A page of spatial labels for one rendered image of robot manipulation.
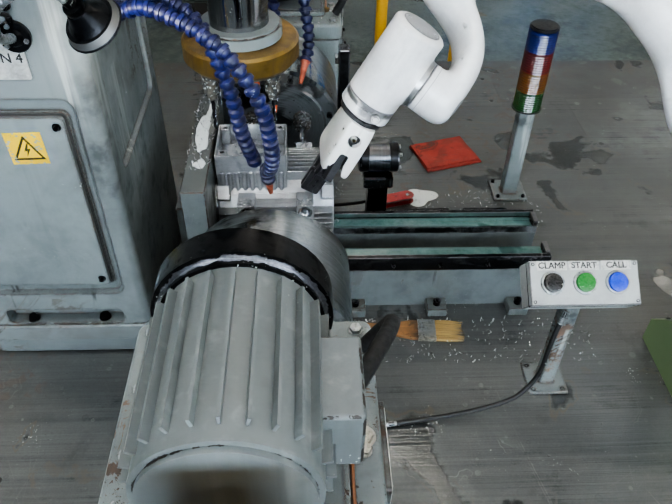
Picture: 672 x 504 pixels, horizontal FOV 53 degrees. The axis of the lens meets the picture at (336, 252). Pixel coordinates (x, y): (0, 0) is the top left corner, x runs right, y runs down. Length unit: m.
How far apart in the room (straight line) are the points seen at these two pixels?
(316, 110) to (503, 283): 0.51
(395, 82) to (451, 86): 0.08
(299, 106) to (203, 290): 0.82
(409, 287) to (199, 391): 0.84
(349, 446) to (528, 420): 0.67
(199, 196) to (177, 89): 1.03
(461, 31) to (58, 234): 0.69
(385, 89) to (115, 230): 0.47
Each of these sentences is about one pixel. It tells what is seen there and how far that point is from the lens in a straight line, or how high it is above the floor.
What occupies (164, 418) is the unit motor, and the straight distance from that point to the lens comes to 0.54.
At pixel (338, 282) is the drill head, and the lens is 0.96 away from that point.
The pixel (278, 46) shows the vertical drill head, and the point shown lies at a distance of 1.06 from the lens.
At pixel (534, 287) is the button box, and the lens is 1.08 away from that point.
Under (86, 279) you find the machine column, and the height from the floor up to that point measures 0.99.
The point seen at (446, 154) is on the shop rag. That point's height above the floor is 0.81.
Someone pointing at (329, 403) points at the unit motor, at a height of 1.32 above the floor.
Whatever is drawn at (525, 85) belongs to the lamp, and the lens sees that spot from 1.53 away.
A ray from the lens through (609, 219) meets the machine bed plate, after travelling 1.69.
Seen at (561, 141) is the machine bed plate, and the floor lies 0.80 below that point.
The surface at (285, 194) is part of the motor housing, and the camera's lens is 1.19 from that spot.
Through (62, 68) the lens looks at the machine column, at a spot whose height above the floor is 1.37.
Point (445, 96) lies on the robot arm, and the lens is 1.03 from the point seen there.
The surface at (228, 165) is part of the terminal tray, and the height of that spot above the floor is 1.13.
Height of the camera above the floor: 1.79
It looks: 42 degrees down
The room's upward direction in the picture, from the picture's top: 1 degrees clockwise
